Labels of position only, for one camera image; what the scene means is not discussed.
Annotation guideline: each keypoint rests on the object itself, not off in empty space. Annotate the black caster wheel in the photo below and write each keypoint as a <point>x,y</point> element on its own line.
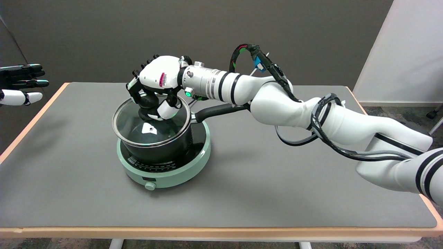
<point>432,113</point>

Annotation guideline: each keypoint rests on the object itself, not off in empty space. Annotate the mint green induction cooker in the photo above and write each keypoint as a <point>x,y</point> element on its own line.
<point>173,176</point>

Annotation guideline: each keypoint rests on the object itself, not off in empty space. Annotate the gray table mat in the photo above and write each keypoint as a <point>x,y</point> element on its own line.
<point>242,180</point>

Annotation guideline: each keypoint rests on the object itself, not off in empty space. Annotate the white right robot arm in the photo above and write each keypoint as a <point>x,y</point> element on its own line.
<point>287,107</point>

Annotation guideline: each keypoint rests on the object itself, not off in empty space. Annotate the glass pot lid black knob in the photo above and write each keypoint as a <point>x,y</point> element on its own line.
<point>129,126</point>

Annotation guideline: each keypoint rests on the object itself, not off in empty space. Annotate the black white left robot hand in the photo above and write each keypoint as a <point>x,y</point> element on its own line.
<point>17,98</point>

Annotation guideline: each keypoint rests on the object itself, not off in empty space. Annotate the white table leg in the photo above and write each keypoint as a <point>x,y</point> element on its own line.
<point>305,245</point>
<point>116,243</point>

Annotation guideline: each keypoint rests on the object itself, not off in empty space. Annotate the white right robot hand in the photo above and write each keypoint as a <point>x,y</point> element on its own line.
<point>159,71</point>

